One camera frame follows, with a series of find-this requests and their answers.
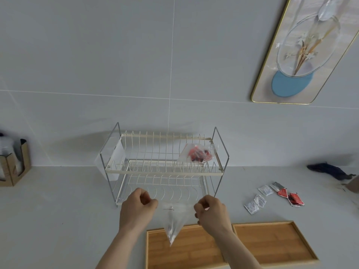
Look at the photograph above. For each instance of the person's right hand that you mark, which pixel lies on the person's right hand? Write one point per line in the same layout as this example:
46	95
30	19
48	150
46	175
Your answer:
216	217

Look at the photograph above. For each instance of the person's left hand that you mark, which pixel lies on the person's left hand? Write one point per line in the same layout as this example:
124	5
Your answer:
133	211

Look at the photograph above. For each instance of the person's right thumb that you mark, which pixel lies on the person's right thumb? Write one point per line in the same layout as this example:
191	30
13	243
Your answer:
199	210

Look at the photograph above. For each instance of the person's left thumb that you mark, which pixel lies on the person's left thumb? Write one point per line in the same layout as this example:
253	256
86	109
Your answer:
151	205

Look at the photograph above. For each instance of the clear plastic bag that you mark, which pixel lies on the clear plastic bag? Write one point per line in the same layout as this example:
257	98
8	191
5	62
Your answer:
175	218
115	154

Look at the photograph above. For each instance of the person's right forearm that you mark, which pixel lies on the person's right forearm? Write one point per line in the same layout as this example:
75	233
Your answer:
235	250

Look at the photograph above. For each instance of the person's left forearm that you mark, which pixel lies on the person's left forearm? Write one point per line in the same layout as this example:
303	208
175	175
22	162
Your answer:
122	249

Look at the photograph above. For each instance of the wooden tray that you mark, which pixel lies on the wooden tray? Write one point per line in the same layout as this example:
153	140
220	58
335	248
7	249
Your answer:
190	249
273	242

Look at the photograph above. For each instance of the clear bag of red sachets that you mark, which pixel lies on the clear bag of red sachets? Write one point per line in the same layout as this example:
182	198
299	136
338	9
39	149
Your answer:
197	154

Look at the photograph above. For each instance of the flat clear plastic bag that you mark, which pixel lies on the flat clear plastic bag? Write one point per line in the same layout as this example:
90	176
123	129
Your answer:
115	154

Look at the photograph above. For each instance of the silver sachet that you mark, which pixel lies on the silver sachet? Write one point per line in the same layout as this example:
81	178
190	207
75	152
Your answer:
277	186

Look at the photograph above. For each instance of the small red sachet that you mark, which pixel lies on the small red sachet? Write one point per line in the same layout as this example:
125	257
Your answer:
283	192

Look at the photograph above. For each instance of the large red sachet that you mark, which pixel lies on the large red sachet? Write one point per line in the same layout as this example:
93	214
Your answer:
296	199

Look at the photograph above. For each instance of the dark blue cloth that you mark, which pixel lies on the dark blue cloth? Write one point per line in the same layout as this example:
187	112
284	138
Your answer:
329	170

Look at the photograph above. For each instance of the cardboard holder box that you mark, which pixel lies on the cardboard holder box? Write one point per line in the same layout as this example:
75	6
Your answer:
16	172

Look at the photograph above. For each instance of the brown cardboard piece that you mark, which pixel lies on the brown cardboard piece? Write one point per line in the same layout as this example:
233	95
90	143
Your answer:
353	184

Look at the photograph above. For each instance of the gold framed wall picture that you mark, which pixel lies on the gold framed wall picture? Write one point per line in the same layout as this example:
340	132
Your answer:
300	53

